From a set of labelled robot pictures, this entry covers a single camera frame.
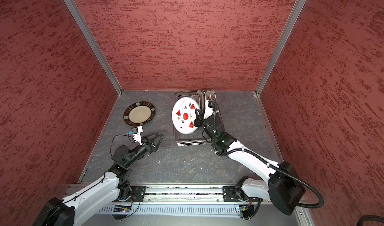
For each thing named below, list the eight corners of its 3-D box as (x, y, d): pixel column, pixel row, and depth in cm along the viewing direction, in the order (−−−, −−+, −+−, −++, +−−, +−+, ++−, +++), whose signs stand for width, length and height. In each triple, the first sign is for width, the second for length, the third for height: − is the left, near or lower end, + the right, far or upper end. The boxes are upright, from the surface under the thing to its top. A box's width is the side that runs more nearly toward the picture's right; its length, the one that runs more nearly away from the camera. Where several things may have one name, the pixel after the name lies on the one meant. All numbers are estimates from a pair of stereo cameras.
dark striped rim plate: (121, 126, 102) (119, 124, 100) (130, 103, 116) (129, 101, 114) (151, 126, 102) (151, 124, 100) (157, 103, 116) (156, 101, 114)
